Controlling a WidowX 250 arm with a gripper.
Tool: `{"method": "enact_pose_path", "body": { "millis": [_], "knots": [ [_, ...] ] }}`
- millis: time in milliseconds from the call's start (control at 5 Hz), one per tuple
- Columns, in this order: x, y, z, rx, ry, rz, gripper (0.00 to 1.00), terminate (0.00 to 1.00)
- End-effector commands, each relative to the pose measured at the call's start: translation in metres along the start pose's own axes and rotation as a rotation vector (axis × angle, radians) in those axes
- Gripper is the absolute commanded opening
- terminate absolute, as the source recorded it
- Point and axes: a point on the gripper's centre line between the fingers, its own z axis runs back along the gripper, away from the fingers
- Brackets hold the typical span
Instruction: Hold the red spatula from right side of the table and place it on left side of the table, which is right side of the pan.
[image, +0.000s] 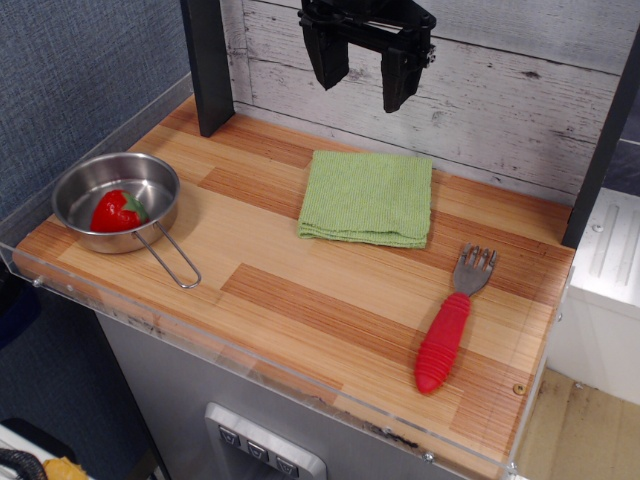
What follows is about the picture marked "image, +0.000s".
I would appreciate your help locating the red toy strawberry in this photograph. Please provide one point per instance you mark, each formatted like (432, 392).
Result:
(118, 210)

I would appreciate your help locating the small steel saucepan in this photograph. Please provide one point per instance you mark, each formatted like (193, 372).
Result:
(150, 179)

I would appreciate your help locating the black left frame post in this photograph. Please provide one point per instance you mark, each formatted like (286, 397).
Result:
(206, 45)

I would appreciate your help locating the black frame post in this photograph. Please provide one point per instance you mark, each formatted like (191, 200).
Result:
(206, 45)
(612, 130)

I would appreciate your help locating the black right frame post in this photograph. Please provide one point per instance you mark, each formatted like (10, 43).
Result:
(612, 130)

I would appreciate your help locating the red-handled metal fork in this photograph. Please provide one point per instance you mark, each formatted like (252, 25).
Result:
(438, 350)

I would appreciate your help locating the clear acrylic table guard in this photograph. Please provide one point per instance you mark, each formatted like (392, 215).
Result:
(314, 340)

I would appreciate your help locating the silver dispenser button panel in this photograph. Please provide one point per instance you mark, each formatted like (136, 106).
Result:
(288, 459)

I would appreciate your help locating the yellow and black object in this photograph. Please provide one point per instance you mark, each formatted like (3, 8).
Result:
(17, 464)

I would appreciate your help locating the folded green cloth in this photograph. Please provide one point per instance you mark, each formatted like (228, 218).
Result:
(378, 199)

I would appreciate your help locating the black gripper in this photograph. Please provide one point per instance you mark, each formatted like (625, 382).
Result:
(399, 30)

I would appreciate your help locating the white cabinet with metal top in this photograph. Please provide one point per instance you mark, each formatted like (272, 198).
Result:
(596, 337)

